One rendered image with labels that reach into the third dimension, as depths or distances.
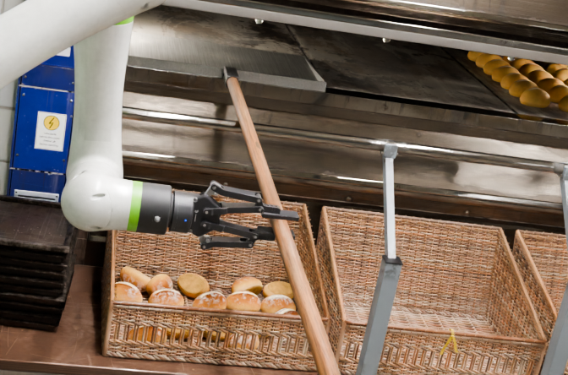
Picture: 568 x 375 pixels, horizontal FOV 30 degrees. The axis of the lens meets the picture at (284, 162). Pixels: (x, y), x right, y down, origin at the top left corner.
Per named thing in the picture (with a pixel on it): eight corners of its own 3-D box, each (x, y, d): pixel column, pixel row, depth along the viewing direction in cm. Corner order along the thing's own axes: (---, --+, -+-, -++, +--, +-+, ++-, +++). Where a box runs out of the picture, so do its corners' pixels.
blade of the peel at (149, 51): (324, 91, 295) (327, 82, 294) (127, 65, 284) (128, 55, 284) (304, 57, 328) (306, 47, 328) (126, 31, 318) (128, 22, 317)
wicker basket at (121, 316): (98, 270, 301) (111, 180, 292) (291, 287, 313) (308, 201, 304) (99, 358, 256) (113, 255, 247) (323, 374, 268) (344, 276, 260)
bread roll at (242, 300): (258, 305, 295) (261, 287, 294) (260, 317, 289) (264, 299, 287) (223, 301, 294) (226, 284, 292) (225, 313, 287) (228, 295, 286)
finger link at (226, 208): (202, 208, 197) (202, 201, 197) (261, 206, 199) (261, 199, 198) (203, 216, 194) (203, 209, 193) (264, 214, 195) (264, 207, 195)
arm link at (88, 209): (55, 237, 188) (62, 181, 184) (60, 209, 199) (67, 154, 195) (134, 247, 190) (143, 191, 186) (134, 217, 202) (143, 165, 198)
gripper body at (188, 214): (172, 182, 197) (221, 187, 198) (166, 223, 199) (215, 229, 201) (174, 197, 190) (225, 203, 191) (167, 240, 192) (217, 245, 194)
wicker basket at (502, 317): (302, 289, 313) (319, 203, 305) (481, 307, 324) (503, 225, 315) (329, 376, 268) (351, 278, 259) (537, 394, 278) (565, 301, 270)
